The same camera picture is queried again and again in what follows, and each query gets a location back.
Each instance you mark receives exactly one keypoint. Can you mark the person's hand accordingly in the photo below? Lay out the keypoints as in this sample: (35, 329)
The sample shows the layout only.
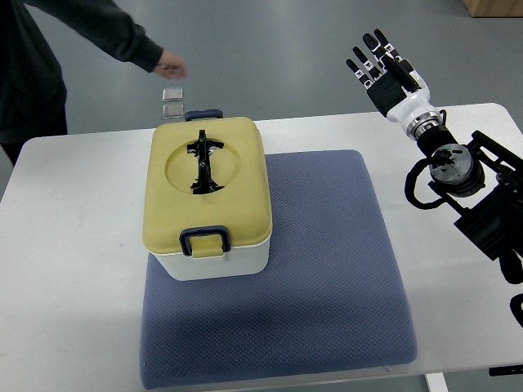
(171, 66)

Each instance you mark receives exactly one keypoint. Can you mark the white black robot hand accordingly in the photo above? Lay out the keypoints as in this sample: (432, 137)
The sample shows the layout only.
(393, 85)

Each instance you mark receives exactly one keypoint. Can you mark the yellow box lid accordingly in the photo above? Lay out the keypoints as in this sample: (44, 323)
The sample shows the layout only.
(207, 189)

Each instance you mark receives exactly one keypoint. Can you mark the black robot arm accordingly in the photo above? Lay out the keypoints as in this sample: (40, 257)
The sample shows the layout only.
(481, 181)

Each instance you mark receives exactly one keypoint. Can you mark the brown cardboard box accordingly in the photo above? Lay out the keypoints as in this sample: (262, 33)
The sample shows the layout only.
(494, 8)

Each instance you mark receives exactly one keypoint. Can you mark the white storage box base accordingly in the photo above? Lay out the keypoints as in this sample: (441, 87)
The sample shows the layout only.
(209, 260)

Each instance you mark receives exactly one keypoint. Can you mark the upper metal floor plate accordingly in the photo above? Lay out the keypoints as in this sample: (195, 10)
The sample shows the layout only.
(172, 94)

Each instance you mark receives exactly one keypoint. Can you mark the metal floor plate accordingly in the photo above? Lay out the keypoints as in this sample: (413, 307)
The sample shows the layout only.
(172, 94)
(173, 110)

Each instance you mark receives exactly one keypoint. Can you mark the lower metal floor plate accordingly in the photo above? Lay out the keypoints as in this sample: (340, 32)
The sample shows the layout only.
(173, 110)

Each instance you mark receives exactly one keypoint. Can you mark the person's dark sleeved arm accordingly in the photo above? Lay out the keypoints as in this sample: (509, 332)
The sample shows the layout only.
(33, 92)

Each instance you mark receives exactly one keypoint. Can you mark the blue cushion mat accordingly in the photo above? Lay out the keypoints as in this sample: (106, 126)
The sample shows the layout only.
(330, 299)

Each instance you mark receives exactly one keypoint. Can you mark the black bracket under table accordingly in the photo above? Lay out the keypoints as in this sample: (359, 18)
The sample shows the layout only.
(506, 370)

